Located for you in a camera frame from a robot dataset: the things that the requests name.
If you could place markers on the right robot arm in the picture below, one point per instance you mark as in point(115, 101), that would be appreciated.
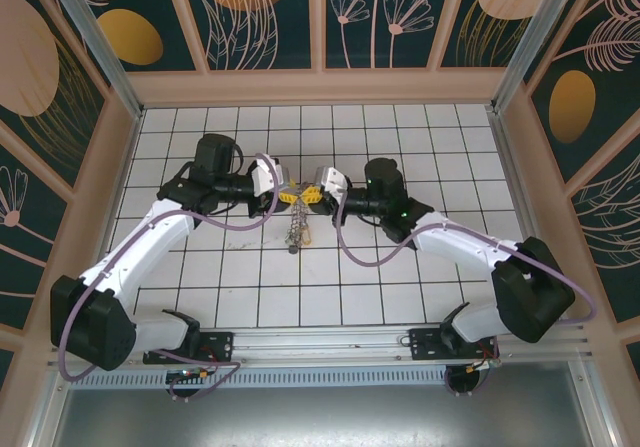
point(460, 242)

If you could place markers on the key with black tag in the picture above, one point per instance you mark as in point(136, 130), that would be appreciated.
point(291, 250)

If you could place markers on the large metal keyring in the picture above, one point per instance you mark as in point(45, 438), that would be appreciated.
point(299, 217)

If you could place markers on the aluminium frame post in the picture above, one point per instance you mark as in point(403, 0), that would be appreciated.
point(95, 32)
point(530, 37)

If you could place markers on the key with yellow tag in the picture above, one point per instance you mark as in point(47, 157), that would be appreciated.
point(306, 239)

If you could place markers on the aluminium mounting rail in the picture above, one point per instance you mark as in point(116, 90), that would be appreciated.
point(320, 342)

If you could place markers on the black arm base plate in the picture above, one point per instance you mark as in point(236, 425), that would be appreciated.
point(425, 344)
point(217, 344)

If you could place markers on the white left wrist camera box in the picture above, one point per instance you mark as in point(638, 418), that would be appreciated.
point(262, 177)

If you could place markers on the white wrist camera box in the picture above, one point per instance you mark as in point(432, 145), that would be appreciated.
point(332, 179)
point(262, 177)

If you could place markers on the grey metal sheet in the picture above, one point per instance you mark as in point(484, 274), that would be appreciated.
point(320, 417)

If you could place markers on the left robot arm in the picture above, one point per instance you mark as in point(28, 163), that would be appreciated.
point(150, 237)

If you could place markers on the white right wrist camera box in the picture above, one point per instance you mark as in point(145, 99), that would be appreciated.
point(332, 179)

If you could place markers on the aluminium side rail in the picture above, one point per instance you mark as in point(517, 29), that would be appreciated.
point(515, 192)

